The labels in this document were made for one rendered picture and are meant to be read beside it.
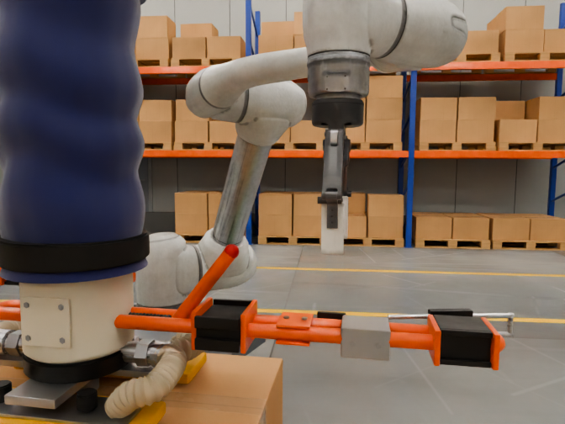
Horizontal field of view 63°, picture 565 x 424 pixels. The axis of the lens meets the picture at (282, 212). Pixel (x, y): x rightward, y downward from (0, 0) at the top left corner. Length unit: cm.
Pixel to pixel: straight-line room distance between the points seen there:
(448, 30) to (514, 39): 782
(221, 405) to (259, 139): 70
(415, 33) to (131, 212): 50
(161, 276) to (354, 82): 98
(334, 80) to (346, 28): 7
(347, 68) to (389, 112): 728
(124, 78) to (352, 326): 50
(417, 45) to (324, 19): 16
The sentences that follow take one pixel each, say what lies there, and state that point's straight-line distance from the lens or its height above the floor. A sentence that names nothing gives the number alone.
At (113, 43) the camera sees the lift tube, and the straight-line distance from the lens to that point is 76.
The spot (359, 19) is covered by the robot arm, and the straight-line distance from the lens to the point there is 67.
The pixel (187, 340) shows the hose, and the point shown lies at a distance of 80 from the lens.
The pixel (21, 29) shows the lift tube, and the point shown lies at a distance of 75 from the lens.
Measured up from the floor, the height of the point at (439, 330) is 110.
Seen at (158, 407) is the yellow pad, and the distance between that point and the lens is 76.
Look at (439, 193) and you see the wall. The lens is 937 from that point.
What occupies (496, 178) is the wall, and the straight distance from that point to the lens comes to 966.
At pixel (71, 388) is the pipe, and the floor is 100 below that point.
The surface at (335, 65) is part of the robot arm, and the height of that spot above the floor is 146.
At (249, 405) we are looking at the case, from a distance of 80.
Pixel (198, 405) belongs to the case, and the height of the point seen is 94.
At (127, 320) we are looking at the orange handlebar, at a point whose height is 108.
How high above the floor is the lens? 132
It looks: 6 degrees down
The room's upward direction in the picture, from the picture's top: straight up
